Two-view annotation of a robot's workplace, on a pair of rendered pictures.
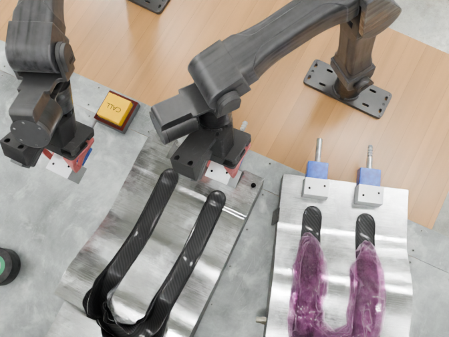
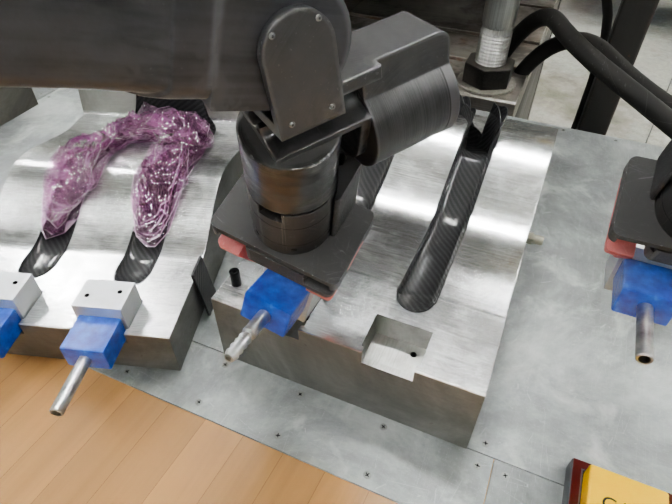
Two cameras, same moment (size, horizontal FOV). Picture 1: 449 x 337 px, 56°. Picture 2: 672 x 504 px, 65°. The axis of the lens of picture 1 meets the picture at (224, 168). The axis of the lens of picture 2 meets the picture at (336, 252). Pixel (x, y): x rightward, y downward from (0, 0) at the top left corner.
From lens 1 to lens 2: 0.71 m
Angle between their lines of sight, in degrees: 61
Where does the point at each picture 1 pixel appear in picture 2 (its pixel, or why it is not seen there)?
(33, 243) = not seen: hidden behind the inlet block
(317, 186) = (102, 293)
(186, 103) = (354, 46)
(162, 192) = (427, 279)
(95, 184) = (582, 353)
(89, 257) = (524, 167)
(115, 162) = (560, 398)
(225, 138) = not seen: hidden behind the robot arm
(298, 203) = (152, 289)
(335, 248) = (109, 223)
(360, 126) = not seen: outside the picture
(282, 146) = (159, 445)
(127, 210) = (486, 251)
